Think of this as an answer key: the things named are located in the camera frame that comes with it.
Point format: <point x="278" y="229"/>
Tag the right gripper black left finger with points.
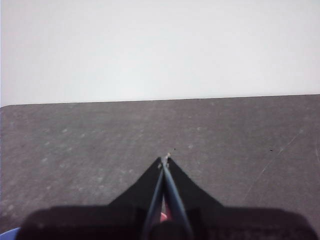
<point x="147" y="190"/>

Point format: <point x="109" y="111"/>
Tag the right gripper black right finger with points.
<point x="185" y="192"/>

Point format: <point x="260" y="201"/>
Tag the red ribbed bowl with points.
<point x="163" y="217"/>

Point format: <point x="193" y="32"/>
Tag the blue ribbed bowl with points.
<point x="13" y="233"/>

